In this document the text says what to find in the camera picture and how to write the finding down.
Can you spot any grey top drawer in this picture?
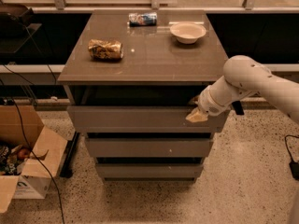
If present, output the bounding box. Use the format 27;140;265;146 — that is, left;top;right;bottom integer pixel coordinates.
67;105;229;133

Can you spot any grey drawer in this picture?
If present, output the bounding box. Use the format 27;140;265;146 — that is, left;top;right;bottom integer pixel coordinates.
95;164;203;179
85;138;213;158
67;105;229;133

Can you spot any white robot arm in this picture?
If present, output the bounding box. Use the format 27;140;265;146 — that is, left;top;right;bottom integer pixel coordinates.
187;56;298;224

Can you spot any grey drawer cabinet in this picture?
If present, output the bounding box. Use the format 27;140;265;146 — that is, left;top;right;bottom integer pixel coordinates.
58;10;227;181

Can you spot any grey middle drawer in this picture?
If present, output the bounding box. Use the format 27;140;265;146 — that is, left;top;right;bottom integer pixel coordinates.
85;138;213;158

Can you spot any grey bottom drawer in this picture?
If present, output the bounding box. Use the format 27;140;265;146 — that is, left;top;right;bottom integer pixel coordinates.
95;164;203;179

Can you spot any open cardboard box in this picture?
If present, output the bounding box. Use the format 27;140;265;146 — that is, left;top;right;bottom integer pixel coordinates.
0;105;67;213

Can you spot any white bowl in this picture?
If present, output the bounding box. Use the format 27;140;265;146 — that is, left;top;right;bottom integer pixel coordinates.
170;22;206;44

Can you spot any crushed blue silver can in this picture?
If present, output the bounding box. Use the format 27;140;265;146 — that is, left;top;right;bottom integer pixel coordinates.
128;12;157;27

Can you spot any crushed gold can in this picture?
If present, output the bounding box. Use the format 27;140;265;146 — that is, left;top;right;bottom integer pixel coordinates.
88;39;123;60

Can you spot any black table leg bar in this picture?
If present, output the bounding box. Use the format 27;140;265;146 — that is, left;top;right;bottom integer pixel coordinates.
60;132;80;178

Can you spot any black equipment on left ledge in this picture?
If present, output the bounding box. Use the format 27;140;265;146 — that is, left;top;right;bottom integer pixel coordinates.
0;4;41;56

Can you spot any black power adapter with cable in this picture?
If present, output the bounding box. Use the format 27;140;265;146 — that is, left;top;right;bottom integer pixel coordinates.
284;134;299;181

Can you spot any black floor cable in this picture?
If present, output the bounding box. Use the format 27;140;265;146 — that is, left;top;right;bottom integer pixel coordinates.
0;63;66;224

